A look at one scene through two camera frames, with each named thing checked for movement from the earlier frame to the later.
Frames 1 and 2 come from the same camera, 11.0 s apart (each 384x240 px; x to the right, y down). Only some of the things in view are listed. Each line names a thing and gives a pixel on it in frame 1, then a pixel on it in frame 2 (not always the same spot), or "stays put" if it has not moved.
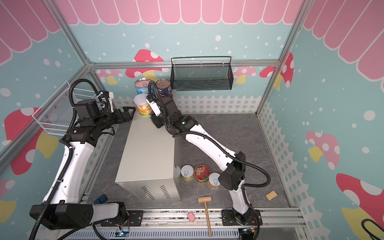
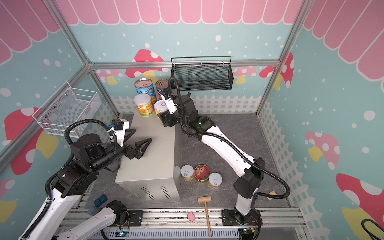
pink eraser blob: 191,216 stays put
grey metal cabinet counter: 149,169 stays put
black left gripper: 121,119 to 138,153
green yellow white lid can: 144,107 stays put
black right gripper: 157,98 to 167,118
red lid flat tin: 202,173 stays put
